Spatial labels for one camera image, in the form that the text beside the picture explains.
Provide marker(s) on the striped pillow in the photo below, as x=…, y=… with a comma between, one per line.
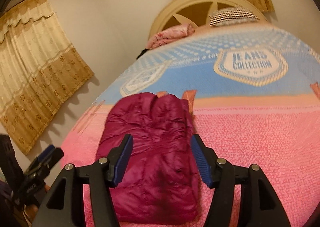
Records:
x=231, y=16

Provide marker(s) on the magenta puffer down jacket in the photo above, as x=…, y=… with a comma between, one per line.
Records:
x=160, y=185

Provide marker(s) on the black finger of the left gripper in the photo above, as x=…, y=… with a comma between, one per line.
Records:
x=49, y=158

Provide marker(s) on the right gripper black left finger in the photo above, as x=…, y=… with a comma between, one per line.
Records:
x=87, y=187

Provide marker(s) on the cream wooden headboard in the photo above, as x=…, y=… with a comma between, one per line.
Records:
x=196, y=12

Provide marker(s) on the beige patterned side curtain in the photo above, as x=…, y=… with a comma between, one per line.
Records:
x=40, y=70

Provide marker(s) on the folded pink floral blanket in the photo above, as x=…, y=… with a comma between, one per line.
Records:
x=169, y=35

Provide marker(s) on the blue and pink bed cover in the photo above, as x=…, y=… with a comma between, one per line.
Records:
x=253, y=94

